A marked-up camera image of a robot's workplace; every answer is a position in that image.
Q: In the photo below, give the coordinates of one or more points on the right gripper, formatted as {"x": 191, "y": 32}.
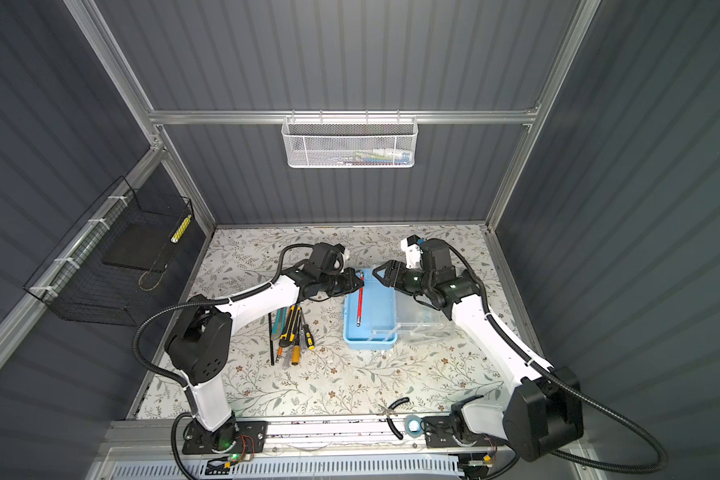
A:
{"x": 394, "y": 276}

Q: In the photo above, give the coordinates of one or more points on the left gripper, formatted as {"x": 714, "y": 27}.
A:
{"x": 349, "y": 274}

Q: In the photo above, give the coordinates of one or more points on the red handled hex key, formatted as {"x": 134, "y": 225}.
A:
{"x": 359, "y": 309}

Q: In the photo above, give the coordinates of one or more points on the light blue plastic toolbox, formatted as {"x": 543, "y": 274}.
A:
{"x": 390, "y": 317}

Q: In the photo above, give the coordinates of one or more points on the teal utility knife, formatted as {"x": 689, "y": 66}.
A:
{"x": 279, "y": 323}

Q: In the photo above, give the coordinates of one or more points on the black hex key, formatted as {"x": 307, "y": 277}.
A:
{"x": 271, "y": 341}

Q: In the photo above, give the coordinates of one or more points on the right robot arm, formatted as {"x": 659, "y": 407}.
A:
{"x": 538, "y": 417}

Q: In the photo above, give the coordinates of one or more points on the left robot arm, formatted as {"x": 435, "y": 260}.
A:
{"x": 199, "y": 342}

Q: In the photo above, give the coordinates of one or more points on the yellow black screwdriver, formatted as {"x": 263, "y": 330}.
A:
{"x": 308, "y": 337}

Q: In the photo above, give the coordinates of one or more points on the markers in white basket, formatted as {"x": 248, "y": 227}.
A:
{"x": 376, "y": 157}

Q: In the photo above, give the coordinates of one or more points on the yellow marker in basket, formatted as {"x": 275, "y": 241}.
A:
{"x": 181, "y": 229}

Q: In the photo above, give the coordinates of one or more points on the blue tape roll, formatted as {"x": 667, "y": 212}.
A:
{"x": 413, "y": 426}

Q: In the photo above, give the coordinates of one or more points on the black foam pad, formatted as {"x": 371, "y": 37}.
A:
{"x": 143, "y": 248}

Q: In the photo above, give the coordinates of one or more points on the white perforated vent strip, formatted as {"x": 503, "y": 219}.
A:
{"x": 334, "y": 467}

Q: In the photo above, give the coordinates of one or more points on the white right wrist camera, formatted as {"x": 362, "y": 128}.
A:
{"x": 411, "y": 248}

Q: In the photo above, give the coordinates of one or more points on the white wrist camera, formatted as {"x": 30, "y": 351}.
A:
{"x": 411, "y": 248}
{"x": 342, "y": 253}

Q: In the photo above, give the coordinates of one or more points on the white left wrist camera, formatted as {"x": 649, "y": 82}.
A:
{"x": 342, "y": 253}

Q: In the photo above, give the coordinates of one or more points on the orange handled screwdriver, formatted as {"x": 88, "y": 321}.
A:
{"x": 296, "y": 352}

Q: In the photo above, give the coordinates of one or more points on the white wire mesh basket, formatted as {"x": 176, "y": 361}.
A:
{"x": 309, "y": 145}

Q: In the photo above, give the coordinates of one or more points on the aluminium rail front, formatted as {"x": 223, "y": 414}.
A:
{"x": 366, "y": 434}

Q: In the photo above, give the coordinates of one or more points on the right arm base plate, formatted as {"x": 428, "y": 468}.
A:
{"x": 451, "y": 432}

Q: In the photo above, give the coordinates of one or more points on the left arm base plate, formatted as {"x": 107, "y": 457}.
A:
{"x": 246, "y": 437}

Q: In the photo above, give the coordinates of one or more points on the black wire basket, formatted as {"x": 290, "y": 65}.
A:
{"x": 74, "y": 283}

